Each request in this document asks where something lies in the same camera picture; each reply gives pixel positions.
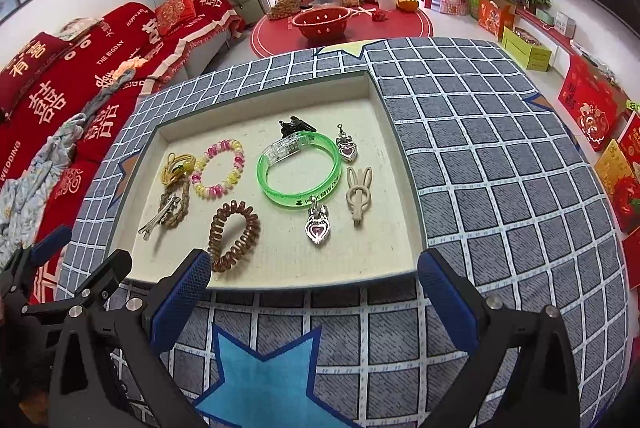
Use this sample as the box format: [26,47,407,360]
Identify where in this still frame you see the dark red cushion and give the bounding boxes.
[0,33,71,119]

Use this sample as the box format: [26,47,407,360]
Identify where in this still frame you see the green translucent bangle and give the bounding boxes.
[256,131,343,211]

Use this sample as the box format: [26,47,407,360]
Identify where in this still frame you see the brown braided bracelet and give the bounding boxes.
[159,178,192,229]

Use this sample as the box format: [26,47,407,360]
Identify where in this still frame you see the orange gift box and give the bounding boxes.
[477,0,516,40]

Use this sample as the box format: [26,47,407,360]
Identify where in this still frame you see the red covered sofa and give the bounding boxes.
[0,0,246,304]

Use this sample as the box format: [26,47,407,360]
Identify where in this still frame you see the bag of nuts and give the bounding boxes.
[267,0,301,20]

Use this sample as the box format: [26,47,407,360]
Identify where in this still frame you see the yellow strawberry box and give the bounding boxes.
[594,139,640,233]

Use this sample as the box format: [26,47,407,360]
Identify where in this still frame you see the round red table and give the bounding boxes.
[250,1,434,58]

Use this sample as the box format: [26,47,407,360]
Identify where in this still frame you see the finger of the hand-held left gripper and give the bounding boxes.
[10,225,74,289]
[25,248,133,324]

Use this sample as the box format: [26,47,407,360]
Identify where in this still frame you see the grey checked mat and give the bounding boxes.
[55,37,628,428]

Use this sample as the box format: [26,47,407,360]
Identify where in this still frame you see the yellow cord bracelet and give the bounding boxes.
[160,152,193,186]

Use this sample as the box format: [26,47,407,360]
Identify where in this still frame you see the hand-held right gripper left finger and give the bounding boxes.
[47,248,213,428]

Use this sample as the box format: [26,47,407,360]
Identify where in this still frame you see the pink yellow beaded bracelet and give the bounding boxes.
[191,139,247,200]

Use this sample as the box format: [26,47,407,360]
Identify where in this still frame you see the brown spiral hair tie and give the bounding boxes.
[207,201,262,273]

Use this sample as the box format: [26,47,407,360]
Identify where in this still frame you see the red colander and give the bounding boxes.
[291,7,354,42]

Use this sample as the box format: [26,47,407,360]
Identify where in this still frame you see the pale floral cloth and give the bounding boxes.
[0,113,86,269]

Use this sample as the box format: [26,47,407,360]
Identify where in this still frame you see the green cardboard box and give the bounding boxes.
[501,26,552,72]

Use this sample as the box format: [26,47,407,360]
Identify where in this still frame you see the small white box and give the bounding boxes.
[554,12,576,38]

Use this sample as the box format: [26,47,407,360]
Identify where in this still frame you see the silver heart pendant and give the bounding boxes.
[336,124,359,162]
[305,197,333,245]

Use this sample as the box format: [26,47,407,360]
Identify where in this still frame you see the beige rabbit hair clip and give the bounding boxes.
[346,165,373,229]

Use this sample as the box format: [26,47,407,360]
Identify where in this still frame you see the cream jewelry tray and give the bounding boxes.
[104,71,428,291]

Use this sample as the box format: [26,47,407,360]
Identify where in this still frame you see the red wall shelf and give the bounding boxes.
[515,6,576,56]

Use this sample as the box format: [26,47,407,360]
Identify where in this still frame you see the grey braided cloth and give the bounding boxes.
[80,68,146,119]

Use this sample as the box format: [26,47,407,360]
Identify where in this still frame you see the silver hair clips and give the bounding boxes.
[137,193,183,240]

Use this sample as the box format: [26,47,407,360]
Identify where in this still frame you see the black claw clip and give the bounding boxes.
[278,118,318,139]

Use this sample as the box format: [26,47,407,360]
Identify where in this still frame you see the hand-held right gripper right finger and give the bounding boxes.
[417,248,596,428]

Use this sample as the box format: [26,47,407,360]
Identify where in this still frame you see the red patterned cushion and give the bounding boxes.
[154,0,197,26]

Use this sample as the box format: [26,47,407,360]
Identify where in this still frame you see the large red gift box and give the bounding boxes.
[557,54,628,151]

